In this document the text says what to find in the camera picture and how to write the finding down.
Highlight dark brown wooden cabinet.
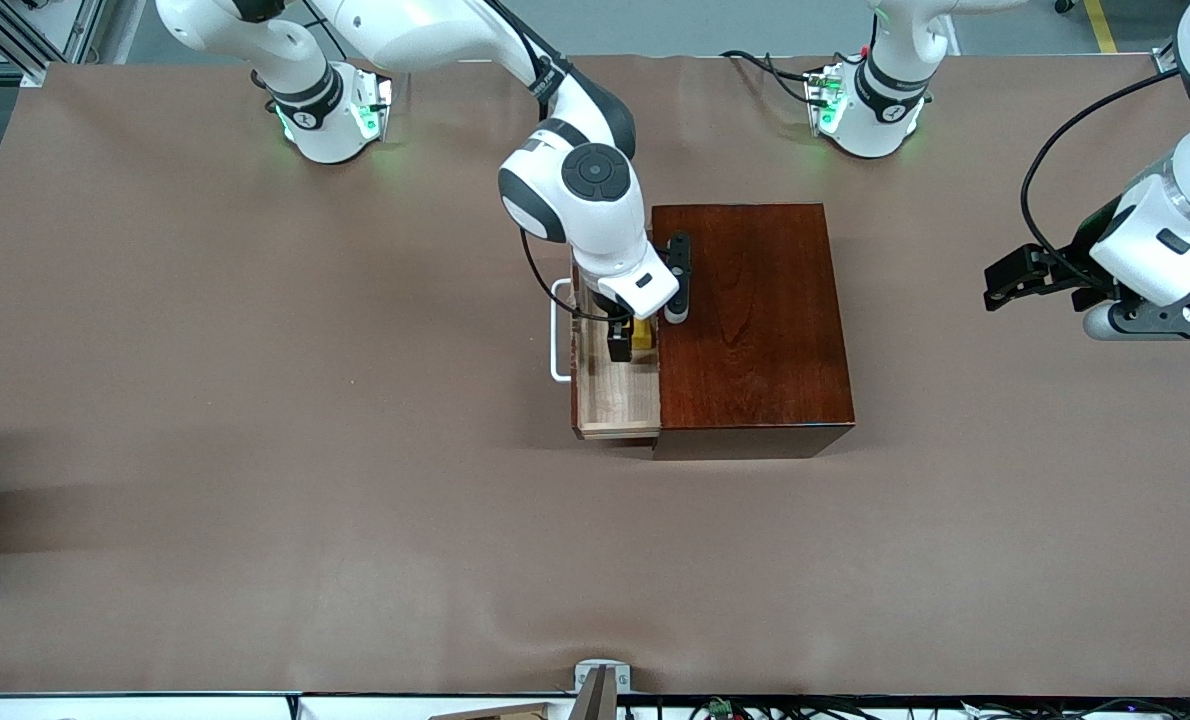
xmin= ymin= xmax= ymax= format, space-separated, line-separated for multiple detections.
xmin=652 ymin=203 xmax=856 ymax=461

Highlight grey metal camera bracket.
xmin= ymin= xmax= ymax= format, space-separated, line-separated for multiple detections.
xmin=570 ymin=658 xmax=633 ymax=720

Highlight aluminium frame with diagonal struts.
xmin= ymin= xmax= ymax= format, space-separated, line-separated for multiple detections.
xmin=0 ymin=0 xmax=106 ymax=89

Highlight black left base cables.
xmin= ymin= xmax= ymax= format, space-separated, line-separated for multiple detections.
xmin=720 ymin=45 xmax=866 ymax=109

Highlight light wooden board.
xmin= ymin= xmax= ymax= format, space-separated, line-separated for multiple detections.
xmin=427 ymin=702 xmax=556 ymax=720

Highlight brown table cover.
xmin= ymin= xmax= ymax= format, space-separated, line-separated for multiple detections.
xmin=0 ymin=52 xmax=1190 ymax=698

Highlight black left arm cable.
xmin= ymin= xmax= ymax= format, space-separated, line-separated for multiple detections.
xmin=1019 ymin=65 xmax=1186 ymax=291

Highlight wooden drawer with white handle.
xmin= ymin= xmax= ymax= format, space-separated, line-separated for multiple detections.
xmin=550 ymin=278 xmax=662 ymax=442

